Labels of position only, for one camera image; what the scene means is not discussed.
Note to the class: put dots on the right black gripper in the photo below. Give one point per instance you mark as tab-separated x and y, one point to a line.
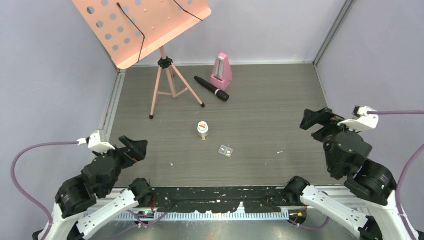
322	116

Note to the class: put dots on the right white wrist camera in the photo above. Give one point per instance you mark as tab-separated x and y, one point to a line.
362	120

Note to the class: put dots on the white pill bottle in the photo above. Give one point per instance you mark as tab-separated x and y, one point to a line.
203	130

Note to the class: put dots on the black microphone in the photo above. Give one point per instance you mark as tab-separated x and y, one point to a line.
220	94

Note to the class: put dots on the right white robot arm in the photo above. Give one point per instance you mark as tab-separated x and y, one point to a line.
373	209

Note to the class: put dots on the clear plastic pill organizer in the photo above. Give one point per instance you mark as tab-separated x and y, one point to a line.
225	151

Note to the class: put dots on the pink music stand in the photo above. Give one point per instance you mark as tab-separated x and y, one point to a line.
131	30

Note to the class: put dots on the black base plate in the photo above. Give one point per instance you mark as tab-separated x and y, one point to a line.
218	200

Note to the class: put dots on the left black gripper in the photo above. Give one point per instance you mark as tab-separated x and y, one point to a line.
138	150

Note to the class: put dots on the pink metronome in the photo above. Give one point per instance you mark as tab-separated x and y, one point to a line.
222	74

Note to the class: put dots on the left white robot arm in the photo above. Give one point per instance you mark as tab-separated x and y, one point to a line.
74	199

